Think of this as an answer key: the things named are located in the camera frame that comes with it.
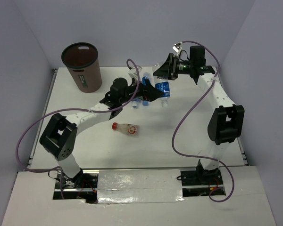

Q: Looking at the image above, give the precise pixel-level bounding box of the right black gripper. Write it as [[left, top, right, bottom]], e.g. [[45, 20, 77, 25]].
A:
[[153, 53, 193, 81]]

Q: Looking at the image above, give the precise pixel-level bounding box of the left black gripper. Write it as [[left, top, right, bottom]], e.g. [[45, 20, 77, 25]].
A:
[[119, 77, 164, 104]]

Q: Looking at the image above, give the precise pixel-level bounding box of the crushed blue label bottle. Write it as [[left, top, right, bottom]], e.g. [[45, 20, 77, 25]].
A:
[[152, 63, 170, 107]]

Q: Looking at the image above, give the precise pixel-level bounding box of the bottle with red cap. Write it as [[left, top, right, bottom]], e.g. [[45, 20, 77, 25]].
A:
[[112, 122, 139, 136]]

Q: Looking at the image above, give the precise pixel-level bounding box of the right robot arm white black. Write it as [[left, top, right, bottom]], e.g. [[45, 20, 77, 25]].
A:
[[153, 42, 245, 185]]

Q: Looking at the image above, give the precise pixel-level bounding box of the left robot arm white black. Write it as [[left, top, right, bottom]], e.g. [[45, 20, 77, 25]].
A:
[[39, 78, 164, 188]]

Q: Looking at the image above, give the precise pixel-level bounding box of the brown cylindrical waste bin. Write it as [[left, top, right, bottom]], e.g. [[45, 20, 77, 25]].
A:
[[61, 42, 102, 93]]

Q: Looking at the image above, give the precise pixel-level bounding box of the blue label bottle white cap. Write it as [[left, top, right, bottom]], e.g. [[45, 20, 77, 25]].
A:
[[132, 100, 139, 109]]

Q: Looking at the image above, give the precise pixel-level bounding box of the clear bottle blue cap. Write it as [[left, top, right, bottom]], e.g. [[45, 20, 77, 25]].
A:
[[141, 72, 150, 106]]

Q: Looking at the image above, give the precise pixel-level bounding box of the silver foil tape sheet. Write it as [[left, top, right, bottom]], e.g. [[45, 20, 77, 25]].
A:
[[97, 169, 184, 204]]

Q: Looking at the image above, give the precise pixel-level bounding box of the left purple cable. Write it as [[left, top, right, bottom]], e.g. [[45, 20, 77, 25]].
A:
[[16, 58, 142, 200]]

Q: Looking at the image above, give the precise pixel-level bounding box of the purple cable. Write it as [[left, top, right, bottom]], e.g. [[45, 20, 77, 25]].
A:
[[16, 58, 142, 200], [171, 40, 234, 203]]

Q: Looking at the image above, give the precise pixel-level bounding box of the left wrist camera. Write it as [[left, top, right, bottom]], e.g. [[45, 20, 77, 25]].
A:
[[128, 65, 142, 82]]

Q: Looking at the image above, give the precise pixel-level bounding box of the aluminium mounting rail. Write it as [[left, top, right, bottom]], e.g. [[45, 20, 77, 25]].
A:
[[52, 167, 226, 204]]

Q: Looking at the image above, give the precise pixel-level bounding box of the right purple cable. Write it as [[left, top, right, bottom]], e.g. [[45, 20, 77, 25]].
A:
[[171, 40, 234, 203]]

